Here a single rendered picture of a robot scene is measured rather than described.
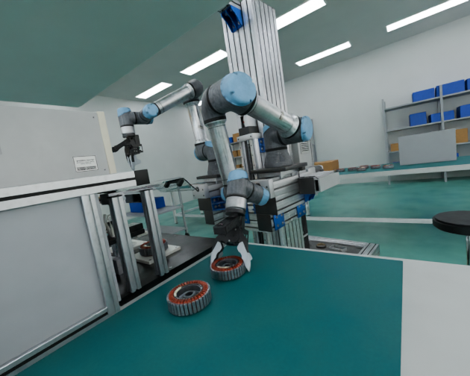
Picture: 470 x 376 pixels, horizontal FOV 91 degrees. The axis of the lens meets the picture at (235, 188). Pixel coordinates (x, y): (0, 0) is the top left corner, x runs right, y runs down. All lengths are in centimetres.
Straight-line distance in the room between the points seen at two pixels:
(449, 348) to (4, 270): 81
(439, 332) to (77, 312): 75
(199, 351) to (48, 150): 63
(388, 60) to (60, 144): 710
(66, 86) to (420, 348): 59
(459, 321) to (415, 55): 692
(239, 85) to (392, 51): 666
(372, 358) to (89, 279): 62
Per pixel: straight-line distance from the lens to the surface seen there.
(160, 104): 147
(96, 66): 20
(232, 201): 80
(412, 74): 724
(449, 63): 729
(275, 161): 120
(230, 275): 72
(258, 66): 155
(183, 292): 70
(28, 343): 72
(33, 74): 21
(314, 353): 51
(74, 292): 71
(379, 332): 56
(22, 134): 81
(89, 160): 84
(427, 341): 57
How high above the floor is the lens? 109
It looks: 6 degrees down
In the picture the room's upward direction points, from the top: 9 degrees counter-clockwise
